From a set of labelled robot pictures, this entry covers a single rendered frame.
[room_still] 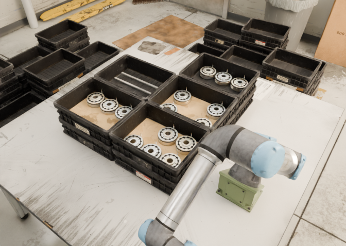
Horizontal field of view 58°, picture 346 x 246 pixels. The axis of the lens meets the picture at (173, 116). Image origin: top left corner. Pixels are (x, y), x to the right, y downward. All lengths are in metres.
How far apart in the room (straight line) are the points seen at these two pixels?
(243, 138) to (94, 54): 2.38
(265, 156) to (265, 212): 0.64
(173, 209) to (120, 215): 0.54
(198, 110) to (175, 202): 0.85
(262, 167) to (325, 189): 1.73
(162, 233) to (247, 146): 0.37
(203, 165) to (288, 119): 1.09
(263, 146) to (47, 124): 1.38
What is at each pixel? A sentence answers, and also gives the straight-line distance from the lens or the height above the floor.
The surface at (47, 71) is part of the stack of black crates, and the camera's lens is 2.88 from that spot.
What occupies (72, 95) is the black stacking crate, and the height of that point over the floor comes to 0.90.
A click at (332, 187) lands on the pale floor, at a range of 2.72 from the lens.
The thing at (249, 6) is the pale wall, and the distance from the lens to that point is 4.55.
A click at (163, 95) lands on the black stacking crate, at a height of 0.88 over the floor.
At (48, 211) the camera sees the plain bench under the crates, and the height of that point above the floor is 0.70.
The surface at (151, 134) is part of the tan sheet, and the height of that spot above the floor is 0.83.
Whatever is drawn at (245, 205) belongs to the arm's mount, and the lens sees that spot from 1.54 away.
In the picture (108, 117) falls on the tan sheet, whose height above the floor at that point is 0.83.
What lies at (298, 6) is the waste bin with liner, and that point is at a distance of 3.68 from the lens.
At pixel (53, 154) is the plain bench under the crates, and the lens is 1.83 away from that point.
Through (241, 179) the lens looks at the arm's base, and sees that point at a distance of 1.43.
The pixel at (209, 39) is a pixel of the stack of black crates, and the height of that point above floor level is 0.38.
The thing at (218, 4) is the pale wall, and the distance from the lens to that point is 4.73.
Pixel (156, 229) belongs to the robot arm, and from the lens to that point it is 1.03.
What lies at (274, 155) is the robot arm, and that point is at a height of 1.29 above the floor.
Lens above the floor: 2.01
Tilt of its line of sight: 43 degrees down
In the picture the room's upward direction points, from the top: straight up
